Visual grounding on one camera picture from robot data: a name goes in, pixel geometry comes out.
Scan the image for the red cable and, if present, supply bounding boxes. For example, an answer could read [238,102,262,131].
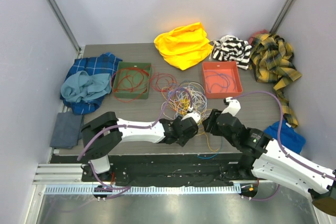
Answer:
[111,66,152,103]
[151,71,178,95]

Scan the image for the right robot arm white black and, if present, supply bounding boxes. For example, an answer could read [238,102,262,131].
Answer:
[203,110,335,216]

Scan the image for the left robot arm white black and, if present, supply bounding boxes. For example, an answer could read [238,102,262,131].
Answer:
[77,111,201,182]

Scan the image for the orange-red plastic tray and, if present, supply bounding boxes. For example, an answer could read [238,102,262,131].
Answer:
[202,61,243,99]

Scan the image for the bright blue cloth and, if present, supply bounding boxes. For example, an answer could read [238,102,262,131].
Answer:
[264,120,306,154]

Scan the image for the green plastic tray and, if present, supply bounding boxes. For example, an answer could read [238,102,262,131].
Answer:
[112,61,152,101]

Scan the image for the black white striped cloth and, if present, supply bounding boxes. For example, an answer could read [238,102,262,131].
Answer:
[210,35,252,70]

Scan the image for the yellow black plaid cloth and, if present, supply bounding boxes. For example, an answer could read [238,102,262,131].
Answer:
[250,33,302,127]

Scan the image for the pink cloth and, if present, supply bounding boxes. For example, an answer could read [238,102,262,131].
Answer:
[248,29,269,45]

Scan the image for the light blue cloth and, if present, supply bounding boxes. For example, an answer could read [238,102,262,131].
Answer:
[60,70,112,103]

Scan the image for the grey folded cloth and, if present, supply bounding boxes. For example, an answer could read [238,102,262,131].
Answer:
[49,112,83,149]

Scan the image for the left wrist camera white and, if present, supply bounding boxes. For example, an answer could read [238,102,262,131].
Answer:
[182,106,201,124]

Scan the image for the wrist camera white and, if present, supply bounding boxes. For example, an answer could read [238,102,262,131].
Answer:
[222,97,241,116]
[182,106,201,124]

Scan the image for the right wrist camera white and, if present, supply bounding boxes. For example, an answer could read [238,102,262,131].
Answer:
[222,97,241,116]

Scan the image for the white cable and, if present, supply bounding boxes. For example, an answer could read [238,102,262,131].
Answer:
[161,82,213,125]

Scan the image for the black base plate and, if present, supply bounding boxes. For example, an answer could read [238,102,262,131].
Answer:
[49,153,263,188]

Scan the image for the white slotted cable duct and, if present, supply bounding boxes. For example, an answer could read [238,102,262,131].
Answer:
[44,184,241,195]

